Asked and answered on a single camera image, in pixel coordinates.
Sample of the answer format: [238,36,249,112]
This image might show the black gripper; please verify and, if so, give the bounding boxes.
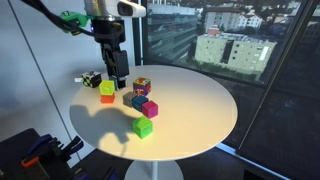
[90,18,130,91]

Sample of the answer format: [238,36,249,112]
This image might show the green block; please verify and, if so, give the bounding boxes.
[132,115,154,140]

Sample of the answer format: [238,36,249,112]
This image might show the yellow-green block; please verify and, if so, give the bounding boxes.
[98,79,116,96]

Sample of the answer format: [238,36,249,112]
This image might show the orange block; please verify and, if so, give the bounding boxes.
[100,92,116,105]

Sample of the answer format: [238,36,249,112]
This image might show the grey block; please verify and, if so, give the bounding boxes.
[122,90,138,108]

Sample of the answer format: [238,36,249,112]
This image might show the teal block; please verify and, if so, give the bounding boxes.
[131,95,150,113]

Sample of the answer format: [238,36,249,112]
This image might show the pink block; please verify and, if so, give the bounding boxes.
[141,100,160,120]

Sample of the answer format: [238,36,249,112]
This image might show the zebra checker soft cube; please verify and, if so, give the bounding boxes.
[74,70,103,89]

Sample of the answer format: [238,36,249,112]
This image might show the purple yellow picture cube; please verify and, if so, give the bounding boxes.
[132,76,153,97]

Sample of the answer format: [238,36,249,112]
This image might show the blue orange bar clamp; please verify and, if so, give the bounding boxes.
[20,133,85,168]

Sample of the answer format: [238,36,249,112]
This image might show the white building with roof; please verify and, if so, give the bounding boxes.
[203,5,264,33]

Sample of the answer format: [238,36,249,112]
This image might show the pale green building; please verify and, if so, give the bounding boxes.
[194,33,278,76]

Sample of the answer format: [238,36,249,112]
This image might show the dark window mullion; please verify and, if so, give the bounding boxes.
[235,0,320,155]

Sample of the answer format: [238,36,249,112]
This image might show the black window corner post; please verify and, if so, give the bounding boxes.
[130,14,148,66]

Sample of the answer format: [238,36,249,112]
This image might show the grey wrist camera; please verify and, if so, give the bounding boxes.
[116,0,147,18]

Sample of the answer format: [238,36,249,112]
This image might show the green printed camera bracket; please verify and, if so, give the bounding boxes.
[60,10,96,35]

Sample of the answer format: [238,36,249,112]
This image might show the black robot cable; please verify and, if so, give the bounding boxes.
[19,0,96,35]

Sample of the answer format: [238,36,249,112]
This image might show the white table pedestal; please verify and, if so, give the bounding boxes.
[124,160,185,180]

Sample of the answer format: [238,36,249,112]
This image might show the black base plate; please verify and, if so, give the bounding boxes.
[0,128,73,180]

